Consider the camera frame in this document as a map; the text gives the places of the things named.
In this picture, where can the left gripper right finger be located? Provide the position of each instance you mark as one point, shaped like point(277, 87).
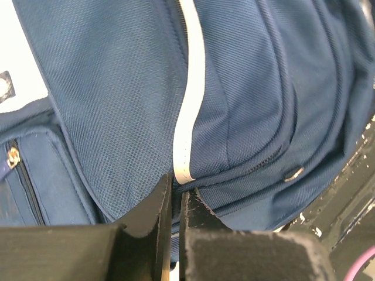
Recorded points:
point(209, 250)

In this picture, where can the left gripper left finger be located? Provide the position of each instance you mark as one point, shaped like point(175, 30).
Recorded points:
point(136, 247)

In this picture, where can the navy blue student backpack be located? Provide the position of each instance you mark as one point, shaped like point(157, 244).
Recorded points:
point(255, 104)

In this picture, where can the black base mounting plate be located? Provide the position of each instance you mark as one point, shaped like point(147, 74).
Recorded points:
point(342, 217)

